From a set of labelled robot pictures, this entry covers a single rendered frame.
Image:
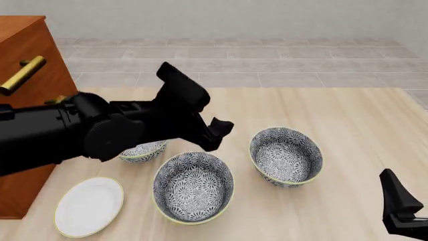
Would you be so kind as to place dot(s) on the wooden cabinet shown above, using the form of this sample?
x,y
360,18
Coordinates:
x,y
40,40

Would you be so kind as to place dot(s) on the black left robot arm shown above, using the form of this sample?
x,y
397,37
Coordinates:
x,y
67,130

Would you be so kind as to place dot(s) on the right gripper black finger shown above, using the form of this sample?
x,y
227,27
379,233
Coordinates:
x,y
398,193

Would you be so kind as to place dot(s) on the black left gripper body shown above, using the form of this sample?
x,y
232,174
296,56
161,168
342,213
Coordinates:
x,y
197,130

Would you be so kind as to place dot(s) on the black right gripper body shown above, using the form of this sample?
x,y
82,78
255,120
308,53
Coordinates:
x,y
406,224

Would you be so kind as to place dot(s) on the patterned black white bowl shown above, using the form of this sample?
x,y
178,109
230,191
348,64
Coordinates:
x,y
286,158
194,188
143,153

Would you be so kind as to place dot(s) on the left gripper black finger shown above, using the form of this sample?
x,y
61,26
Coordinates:
x,y
222,126
211,144

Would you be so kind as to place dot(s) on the white plate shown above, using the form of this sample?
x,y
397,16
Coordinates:
x,y
88,207

